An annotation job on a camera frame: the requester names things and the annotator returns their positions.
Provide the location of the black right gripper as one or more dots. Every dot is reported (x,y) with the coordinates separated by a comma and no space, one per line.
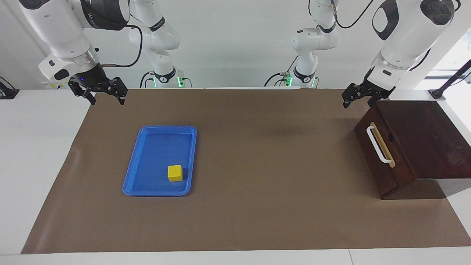
(94,79)

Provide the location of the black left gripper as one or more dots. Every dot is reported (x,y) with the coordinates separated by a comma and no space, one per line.
(377,91)

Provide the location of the yellow cube block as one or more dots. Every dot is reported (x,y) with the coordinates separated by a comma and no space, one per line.
(175,173)

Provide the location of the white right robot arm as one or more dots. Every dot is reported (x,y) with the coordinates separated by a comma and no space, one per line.
(62,33)

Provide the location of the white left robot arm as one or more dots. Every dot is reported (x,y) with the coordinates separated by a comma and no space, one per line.
(404,36)

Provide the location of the dark brown wooden cabinet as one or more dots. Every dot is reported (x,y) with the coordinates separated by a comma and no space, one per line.
(423,136)

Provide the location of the black angled stand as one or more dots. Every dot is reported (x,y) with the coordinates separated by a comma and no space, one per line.
(438,94)

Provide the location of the blue plastic tray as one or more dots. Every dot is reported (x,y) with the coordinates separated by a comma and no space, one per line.
(154,154)

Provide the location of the bright window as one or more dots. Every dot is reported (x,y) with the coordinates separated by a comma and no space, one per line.
(460,55)

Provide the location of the brown paper table mat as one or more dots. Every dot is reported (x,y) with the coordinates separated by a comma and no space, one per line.
(257,184)

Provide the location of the white wall power socket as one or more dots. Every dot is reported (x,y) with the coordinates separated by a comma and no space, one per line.
(55,85)

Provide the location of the black table clamp mount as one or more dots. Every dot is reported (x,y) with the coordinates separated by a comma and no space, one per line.
(7,92)

